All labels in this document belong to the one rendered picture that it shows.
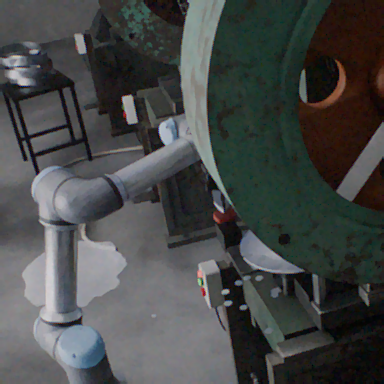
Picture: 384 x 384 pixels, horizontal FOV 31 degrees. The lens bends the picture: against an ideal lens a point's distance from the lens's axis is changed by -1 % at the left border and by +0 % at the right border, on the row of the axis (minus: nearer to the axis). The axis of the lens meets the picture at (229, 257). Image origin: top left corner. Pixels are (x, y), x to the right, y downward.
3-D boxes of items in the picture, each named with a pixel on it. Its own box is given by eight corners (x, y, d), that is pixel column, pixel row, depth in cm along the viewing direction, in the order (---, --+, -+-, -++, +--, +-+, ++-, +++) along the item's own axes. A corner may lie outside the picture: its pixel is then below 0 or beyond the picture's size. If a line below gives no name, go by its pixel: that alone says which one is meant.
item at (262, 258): (322, 208, 200) (321, 205, 200) (365, 255, 176) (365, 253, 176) (227, 232, 196) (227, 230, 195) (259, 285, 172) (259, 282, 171)
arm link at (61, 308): (54, 372, 186) (54, 179, 166) (30, 348, 196) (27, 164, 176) (93, 361, 193) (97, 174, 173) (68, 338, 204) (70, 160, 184)
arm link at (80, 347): (82, 397, 179) (69, 358, 172) (58, 374, 189) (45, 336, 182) (120, 374, 185) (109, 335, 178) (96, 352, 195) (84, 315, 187)
